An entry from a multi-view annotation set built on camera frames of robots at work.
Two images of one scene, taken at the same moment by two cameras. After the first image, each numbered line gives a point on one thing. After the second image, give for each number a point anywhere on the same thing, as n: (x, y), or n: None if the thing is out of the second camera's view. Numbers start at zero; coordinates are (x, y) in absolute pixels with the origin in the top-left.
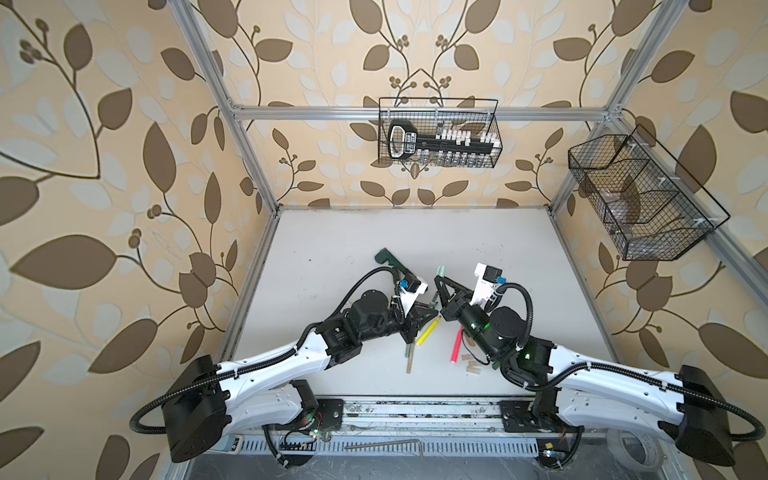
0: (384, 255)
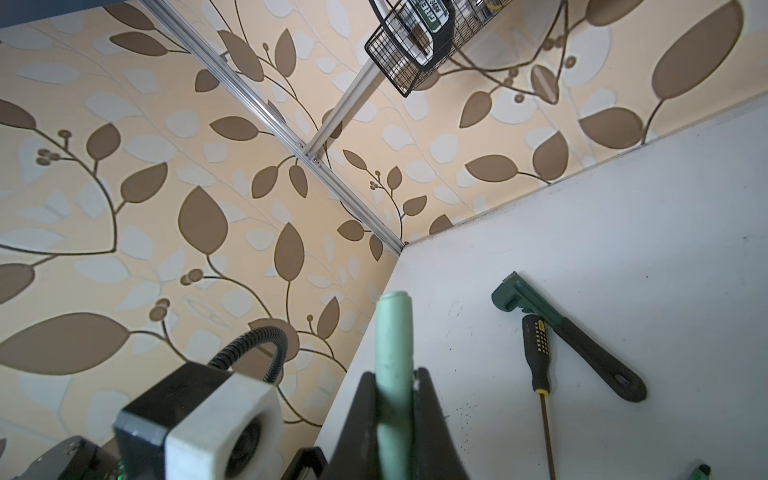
0: (515, 294)
